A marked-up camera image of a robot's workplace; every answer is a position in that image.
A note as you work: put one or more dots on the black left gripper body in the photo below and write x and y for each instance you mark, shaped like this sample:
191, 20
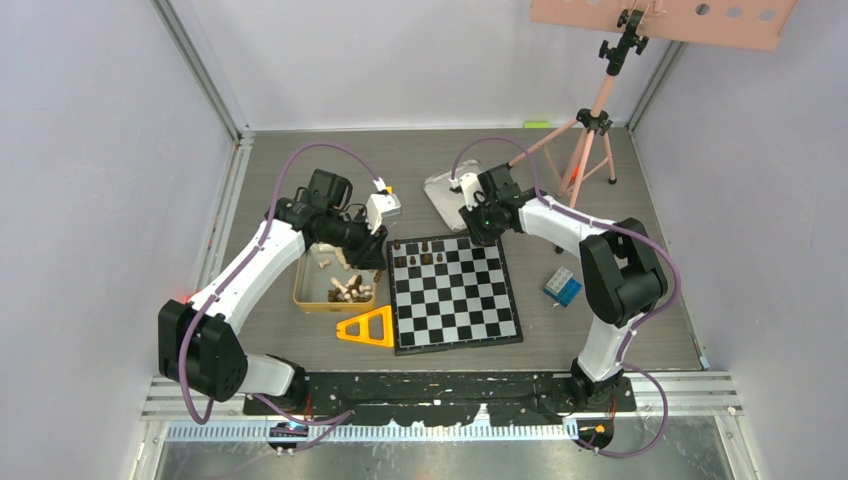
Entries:
353, 237

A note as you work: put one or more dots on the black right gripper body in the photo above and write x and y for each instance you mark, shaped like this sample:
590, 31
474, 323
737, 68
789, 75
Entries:
483, 223

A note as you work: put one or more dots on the gold tin box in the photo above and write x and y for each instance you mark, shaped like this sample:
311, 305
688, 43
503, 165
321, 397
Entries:
325, 283

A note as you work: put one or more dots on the tin lid with bears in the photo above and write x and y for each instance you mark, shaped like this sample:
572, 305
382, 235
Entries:
446, 202

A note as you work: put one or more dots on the black white folding chessboard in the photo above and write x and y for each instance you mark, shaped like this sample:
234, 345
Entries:
466, 301

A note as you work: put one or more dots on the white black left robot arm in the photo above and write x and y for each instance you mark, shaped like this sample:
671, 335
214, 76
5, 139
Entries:
198, 341

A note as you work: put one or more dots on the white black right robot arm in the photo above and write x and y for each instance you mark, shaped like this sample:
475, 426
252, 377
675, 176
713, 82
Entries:
622, 276

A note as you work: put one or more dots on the blue white lego block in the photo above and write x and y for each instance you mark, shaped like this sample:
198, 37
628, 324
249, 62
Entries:
563, 287

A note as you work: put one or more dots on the small green block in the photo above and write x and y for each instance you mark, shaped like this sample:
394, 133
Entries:
536, 124

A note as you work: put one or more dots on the pink tripod music stand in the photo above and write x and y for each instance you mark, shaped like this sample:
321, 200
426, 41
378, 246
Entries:
752, 25

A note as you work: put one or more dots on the yellow triangular toy frame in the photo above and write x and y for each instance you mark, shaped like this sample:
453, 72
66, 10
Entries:
373, 328

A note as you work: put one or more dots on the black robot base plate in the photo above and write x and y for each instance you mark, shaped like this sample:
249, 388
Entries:
441, 399

